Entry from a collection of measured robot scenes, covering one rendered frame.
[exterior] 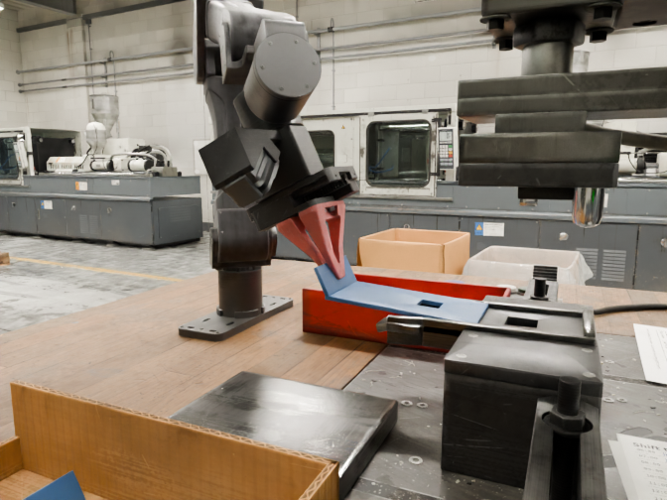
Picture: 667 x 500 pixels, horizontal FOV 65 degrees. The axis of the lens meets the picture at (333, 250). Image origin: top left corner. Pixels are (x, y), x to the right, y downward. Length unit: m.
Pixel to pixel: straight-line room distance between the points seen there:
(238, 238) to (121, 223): 6.99
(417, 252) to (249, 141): 2.34
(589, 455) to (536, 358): 0.11
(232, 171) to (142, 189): 6.88
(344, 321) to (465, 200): 4.42
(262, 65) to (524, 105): 0.21
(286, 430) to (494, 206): 4.65
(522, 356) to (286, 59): 0.30
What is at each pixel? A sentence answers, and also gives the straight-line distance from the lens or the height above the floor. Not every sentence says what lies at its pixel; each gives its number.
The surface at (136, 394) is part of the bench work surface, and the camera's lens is 0.56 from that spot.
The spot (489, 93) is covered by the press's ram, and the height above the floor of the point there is 1.17.
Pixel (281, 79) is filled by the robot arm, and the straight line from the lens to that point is 0.45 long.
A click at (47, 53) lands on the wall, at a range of 12.35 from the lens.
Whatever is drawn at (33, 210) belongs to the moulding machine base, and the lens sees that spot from 9.23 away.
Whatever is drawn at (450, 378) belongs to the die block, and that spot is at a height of 0.97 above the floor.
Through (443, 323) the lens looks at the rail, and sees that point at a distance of 0.45.
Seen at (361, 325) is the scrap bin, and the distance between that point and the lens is 0.66.
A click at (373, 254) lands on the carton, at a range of 2.84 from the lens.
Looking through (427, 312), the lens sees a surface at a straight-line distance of 0.46.
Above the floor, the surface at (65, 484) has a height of 0.93.
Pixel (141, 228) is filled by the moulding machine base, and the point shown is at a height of 0.29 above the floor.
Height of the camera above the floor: 1.12
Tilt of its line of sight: 9 degrees down
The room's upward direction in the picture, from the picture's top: straight up
